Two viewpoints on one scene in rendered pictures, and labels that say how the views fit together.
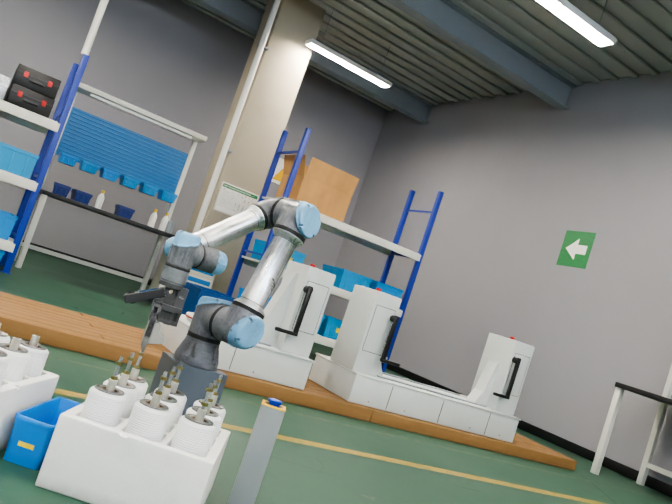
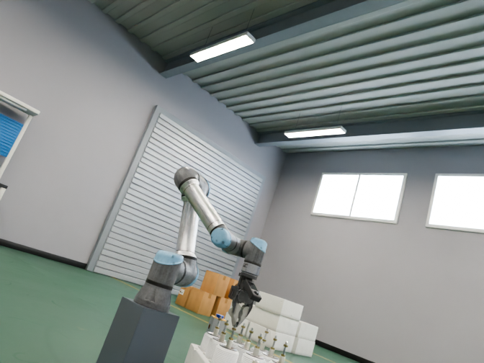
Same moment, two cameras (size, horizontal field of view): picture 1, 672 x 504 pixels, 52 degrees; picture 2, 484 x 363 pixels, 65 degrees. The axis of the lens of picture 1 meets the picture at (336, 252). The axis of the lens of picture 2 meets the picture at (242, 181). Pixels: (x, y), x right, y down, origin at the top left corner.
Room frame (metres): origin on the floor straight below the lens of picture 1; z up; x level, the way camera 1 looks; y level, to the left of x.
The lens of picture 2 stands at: (2.48, 2.00, 0.47)
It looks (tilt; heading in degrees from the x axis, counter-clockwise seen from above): 15 degrees up; 259
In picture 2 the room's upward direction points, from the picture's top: 19 degrees clockwise
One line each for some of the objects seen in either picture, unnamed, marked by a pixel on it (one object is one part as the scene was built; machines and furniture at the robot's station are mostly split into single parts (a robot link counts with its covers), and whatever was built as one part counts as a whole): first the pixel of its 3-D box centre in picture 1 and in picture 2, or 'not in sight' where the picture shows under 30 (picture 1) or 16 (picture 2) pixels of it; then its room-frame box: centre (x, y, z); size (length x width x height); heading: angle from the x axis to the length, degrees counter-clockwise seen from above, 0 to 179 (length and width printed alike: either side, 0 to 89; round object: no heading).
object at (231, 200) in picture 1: (236, 202); not in sight; (8.13, 1.31, 1.38); 0.49 x 0.01 x 0.35; 120
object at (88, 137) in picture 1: (115, 196); not in sight; (7.04, 2.32, 0.94); 1.40 x 0.70 x 1.89; 120
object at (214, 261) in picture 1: (204, 258); (233, 245); (2.10, 0.37, 0.64); 0.11 x 0.11 x 0.08; 51
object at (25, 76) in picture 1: (35, 84); not in sight; (5.79, 2.88, 1.57); 0.42 x 0.34 x 0.17; 29
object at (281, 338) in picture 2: not in sight; (270, 337); (0.69, -2.41, 0.09); 0.39 x 0.39 x 0.18; 33
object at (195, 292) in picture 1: (203, 308); not in sight; (6.50, 1.01, 0.19); 0.50 x 0.41 x 0.37; 34
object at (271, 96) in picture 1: (244, 154); not in sight; (8.38, 1.45, 2.00); 0.56 x 0.56 x 4.00; 30
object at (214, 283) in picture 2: not in sight; (214, 283); (1.24, -3.69, 0.45); 0.30 x 0.24 x 0.30; 121
